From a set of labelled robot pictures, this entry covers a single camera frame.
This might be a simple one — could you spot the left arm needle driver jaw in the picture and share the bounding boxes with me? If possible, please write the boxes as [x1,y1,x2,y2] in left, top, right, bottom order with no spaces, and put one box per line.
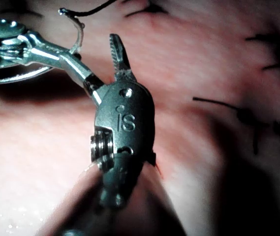
[28,50,105,105]
[18,30,93,80]

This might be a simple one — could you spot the right arm needle driver jaw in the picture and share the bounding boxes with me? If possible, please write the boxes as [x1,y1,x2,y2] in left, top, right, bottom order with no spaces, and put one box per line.
[109,33,123,74]
[114,34,138,84]

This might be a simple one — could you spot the right arm needle driver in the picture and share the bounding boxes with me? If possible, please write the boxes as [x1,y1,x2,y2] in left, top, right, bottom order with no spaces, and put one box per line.
[90,81,156,173]

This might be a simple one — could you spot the curved steel needle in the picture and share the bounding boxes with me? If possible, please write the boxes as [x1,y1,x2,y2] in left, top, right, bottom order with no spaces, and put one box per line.
[58,7,86,55]

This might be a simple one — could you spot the black thread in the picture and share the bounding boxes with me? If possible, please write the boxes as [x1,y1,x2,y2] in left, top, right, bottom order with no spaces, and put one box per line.
[65,0,119,18]

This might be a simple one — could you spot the tissue pad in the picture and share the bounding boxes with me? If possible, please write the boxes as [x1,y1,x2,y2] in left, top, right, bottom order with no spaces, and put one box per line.
[0,0,280,236]

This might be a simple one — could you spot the black stitching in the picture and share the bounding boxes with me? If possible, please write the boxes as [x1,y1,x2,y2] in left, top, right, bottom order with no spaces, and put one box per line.
[124,0,280,156]

